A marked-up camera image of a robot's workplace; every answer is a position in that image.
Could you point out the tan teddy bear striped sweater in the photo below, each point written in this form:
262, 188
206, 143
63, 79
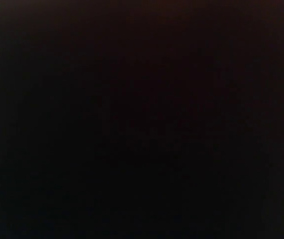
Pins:
141, 119

